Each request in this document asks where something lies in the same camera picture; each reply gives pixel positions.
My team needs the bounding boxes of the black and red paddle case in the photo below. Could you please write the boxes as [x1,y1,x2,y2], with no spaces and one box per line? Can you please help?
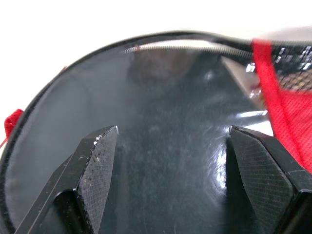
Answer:
[0,30,312,234]

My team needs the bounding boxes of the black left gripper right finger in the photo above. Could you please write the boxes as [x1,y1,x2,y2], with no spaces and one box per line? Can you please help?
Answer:
[226,125,312,234]

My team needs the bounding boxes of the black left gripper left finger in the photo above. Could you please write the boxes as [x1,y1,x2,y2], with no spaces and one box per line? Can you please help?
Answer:
[14,125,119,234]

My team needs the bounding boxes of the black table tennis paddle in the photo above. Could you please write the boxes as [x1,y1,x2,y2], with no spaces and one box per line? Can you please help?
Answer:
[114,47,276,234]

